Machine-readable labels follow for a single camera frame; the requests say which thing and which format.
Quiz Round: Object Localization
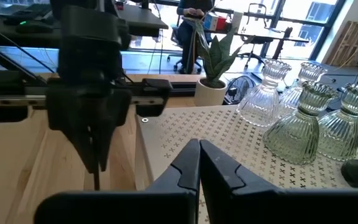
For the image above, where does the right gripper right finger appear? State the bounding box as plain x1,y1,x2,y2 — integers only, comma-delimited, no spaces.
199,139,358,224

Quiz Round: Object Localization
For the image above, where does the black floor fan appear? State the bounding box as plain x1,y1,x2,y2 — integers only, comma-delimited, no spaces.
224,75,259,106

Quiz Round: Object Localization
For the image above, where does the green ribbed glass candle holder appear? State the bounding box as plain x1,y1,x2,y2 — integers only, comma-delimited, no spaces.
262,80,339,166
317,82,358,162

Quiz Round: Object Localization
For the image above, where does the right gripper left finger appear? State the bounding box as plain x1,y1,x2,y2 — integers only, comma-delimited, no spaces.
33,138,202,224

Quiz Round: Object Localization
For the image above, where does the snake plant in white pot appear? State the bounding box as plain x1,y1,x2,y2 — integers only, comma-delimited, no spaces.
193,18,256,108

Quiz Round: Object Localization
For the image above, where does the black office chair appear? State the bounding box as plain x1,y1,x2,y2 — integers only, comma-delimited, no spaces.
237,2,277,70
166,24,203,74

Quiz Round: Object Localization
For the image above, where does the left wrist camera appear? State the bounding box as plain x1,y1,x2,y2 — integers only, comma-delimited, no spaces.
57,4,132,82

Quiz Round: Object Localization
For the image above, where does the blue white red box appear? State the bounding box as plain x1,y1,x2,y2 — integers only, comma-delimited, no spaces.
203,11,229,32

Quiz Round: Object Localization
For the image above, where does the grey office desk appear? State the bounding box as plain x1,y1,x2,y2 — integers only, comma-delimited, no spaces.
0,2,170,49

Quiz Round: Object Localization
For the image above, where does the clear ribbed glass candle holder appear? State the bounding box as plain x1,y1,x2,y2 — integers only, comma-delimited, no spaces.
277,61,328,118
236,58,293,128

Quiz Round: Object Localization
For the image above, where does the dark office desk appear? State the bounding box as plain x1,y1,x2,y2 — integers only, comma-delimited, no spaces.
203,26,310,44

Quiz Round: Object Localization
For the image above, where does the wooden pallet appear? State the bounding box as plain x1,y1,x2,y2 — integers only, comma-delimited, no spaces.
324,20,358,68

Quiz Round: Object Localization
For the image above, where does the black computer mouse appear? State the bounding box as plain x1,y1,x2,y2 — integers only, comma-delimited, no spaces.
15,19,55,35

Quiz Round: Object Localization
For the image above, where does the black aluminium table frame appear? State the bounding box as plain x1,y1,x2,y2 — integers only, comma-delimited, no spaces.
124,77,199,98

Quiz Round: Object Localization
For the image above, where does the white cylindrical container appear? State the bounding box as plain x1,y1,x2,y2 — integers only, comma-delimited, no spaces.
230,11,245,32

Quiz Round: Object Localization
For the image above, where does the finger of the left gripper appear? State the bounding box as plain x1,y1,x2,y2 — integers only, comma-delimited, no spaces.
91,90,133,174
46,90,96,174

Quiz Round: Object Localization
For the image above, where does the white perforated metal shelf riser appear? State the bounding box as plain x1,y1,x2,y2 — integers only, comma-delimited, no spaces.
134,104,358,224

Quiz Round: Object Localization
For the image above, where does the person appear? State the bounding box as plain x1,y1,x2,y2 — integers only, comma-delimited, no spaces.
175,0,216,75

